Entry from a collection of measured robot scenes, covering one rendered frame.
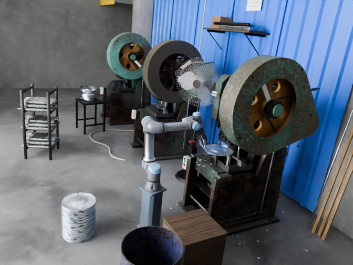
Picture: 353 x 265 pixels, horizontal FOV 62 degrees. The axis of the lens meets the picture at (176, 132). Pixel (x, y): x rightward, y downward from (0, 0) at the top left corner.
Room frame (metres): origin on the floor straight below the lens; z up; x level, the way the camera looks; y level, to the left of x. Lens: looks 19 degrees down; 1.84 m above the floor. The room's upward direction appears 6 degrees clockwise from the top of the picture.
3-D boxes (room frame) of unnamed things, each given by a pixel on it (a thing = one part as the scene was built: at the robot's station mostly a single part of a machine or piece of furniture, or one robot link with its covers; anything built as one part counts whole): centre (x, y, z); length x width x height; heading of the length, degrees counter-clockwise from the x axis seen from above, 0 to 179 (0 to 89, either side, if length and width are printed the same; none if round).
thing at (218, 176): (2.62, -0.79, 0.45); 0.92 x 0.12 x 0.90; 119
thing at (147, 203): (2.44, 0.16, 0.23); 0.19 x 0.19 x 0.45; 47
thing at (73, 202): (2.27, 0.80, 0.33); 0.29 x 0.29 x 0.01
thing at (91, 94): (5.08, 1.58, 0.40); 0.45 x 0.40 x 0.79; 41
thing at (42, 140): (3.86, 1.88, 0.47); 0.46 x 0.43 x 0.95; 99
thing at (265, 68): (2.54, -0.79, 1.33); 1.03 x 0.28 x 0.82; 119
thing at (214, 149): (2.73, -0.43, 0.78); 0.29 x 0.29 x 0.01
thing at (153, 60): (4.48, -0.03, 0.87); 1.53 x 0.99 x 1.74; 117
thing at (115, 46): (6.00, 0.89, 0.87); 1.53 x 0.99 x 1.74; 122
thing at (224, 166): (2.79, -0.54, 0.68); 0.45 x 0.30 x 0.06; 29
